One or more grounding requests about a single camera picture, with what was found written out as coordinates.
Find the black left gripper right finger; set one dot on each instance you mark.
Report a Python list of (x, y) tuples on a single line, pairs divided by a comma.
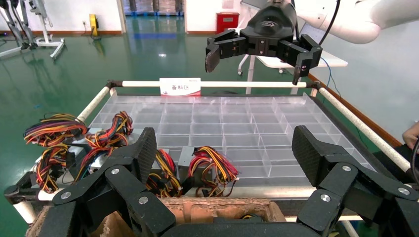
[(311, 153)]

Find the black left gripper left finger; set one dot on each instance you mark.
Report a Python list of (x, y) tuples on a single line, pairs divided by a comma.
[(144, 153)]

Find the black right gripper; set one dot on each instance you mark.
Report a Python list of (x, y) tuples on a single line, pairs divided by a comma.
[(271, 26)]

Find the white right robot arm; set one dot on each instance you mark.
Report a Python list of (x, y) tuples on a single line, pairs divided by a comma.
[(360, 19)]

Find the bystander hand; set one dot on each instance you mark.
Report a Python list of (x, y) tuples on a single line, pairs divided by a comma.
[(411, 134)]

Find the red cabinet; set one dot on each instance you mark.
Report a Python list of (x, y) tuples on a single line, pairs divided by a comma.
[(227, 21)]

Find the white table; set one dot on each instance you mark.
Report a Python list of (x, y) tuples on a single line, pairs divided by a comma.
[(327, 60)]

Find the clear acrylic divider tray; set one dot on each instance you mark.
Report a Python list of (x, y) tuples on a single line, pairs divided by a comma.
[(245, 130)]

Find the white red label sign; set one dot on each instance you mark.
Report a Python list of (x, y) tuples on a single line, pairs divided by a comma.
[(180, 86)]

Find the brown cardboard box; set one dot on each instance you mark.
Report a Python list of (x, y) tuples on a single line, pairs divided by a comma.
[(203, 209)]

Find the stacked goods on blue pallets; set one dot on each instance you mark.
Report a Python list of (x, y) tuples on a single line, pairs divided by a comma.
[(154, 6)]

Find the yellow floor device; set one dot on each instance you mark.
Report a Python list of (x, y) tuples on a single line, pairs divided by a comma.
[(94, 24)]

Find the white metal stand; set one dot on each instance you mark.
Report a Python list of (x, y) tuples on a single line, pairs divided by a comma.
[(49, 42)]

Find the grey legged robot stand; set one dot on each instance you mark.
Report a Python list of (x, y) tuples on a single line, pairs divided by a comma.
[(24, 32)]

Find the white tube cart frame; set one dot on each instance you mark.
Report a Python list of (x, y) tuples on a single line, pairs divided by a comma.
[(262, 84)]

